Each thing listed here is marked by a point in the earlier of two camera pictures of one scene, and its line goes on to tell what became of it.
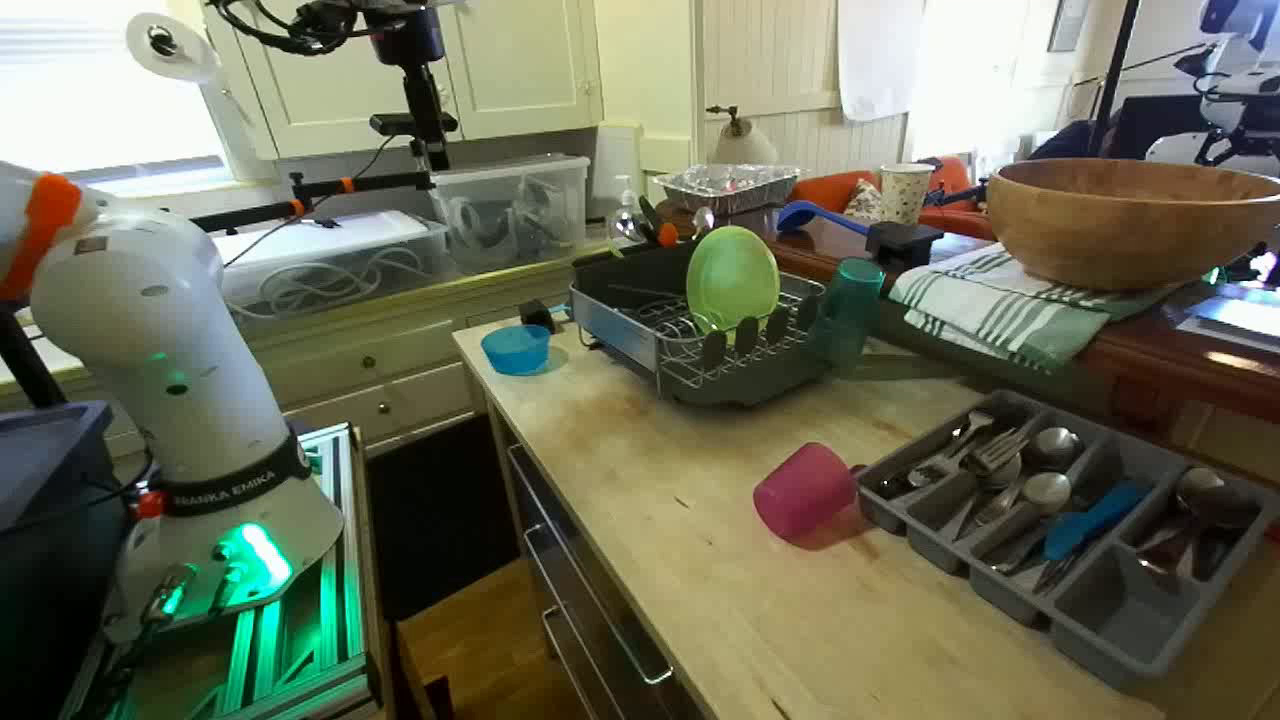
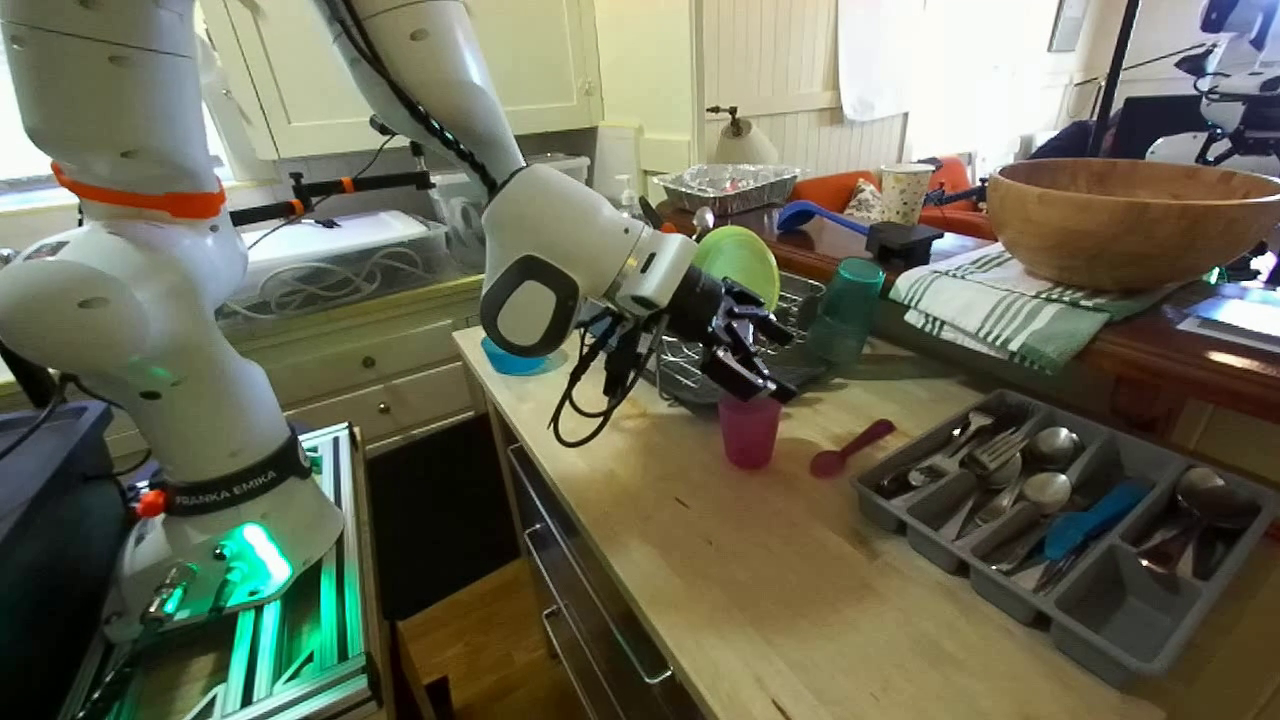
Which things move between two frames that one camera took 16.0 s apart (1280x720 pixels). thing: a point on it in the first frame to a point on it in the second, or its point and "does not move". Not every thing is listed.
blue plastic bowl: x=516 y=349 does not move
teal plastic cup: x=853 y=305 does not move
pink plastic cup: x=809 y=498 to x=749 y=429
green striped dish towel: x=984 y=299 does not move
